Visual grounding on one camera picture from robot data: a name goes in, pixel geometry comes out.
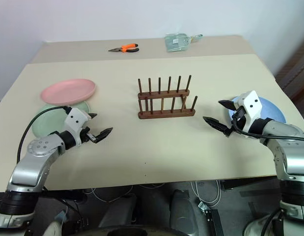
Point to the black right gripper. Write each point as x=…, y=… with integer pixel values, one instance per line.
x=236, y=118

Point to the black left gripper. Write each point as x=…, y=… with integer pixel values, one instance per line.
x=87, y=135

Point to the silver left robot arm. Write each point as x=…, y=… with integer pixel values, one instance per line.
x=31, y=169

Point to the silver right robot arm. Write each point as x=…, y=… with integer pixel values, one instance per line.
x=289, y=157

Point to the wooden dish rack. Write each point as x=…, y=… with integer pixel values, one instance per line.
x=164, y=103

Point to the pink plate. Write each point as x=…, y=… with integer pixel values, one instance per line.
x=68, y=91

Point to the green plate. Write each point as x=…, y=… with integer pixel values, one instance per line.
x=47, y=121

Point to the blue plate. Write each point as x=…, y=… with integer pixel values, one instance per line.
x=272, y=110

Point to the pale green plastic packet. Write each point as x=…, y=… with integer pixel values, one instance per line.
x=176, y=42

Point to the dark wooden cabinet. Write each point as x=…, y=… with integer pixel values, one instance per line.
x=295, y=71

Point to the grey rounded robot foot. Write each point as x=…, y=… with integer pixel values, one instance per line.
x=183, y=211
x=117, y=211

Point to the black metal floor bar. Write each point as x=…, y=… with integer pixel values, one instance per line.
x=215, y=222

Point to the white robot hip shell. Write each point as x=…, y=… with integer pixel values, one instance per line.
x=54, y=227
x=259, y=227

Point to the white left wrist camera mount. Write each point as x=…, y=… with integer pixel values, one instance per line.
x=74, y=120

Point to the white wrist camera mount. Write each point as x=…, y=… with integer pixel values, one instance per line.
x=74, y=120
x=251, y=105

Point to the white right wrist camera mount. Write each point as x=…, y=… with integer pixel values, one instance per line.
x=251, y=105

